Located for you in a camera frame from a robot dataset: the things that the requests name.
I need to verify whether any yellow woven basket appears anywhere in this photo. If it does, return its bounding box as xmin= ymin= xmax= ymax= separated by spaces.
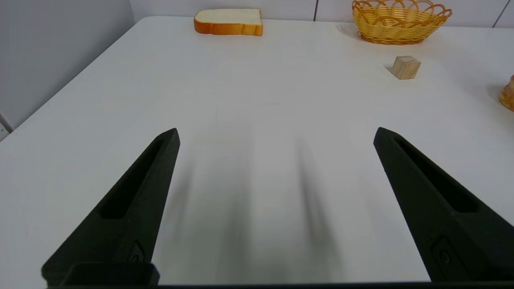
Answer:
xmin=352 ymin=0 xmax=453 ymax=45

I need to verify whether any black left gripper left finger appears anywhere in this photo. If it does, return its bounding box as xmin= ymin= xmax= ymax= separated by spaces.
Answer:
xmin=41 ymin=128 xmax=180 ymax=286

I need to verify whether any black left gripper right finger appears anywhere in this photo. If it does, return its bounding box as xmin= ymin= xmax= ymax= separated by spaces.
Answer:
xmin=373 ymin=127 xmax=514 ymax=282

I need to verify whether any toast bread slice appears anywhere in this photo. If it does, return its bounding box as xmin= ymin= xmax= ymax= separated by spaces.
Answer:
xmin=194 ymin=8 xmax=263 ymax=37

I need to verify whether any red yellow apple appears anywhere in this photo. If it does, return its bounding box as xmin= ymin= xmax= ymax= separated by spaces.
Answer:
xmin=499 ymin=74 xmax=514 ymax=112

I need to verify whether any small wooden cube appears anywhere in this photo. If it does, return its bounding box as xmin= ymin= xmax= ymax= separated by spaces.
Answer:
xmin=392 ymin=55 xmax=422 ymax=80

